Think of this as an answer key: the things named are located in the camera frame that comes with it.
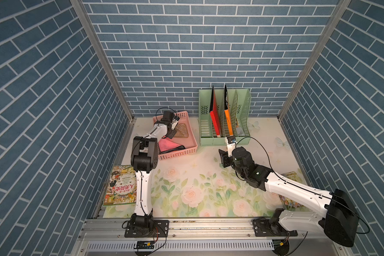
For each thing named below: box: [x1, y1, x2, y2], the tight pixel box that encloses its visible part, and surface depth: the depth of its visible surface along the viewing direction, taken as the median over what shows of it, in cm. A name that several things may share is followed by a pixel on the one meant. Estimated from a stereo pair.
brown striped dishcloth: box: [173, 123, 189, 139], surface depth 111 cm
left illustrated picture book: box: [102, 164, 137, 207], surface depth 86 cm
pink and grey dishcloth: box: [157, 136, 186, 154], surface depth 103 cm
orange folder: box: [224, 84, 234, 136], surface depth 91 cm
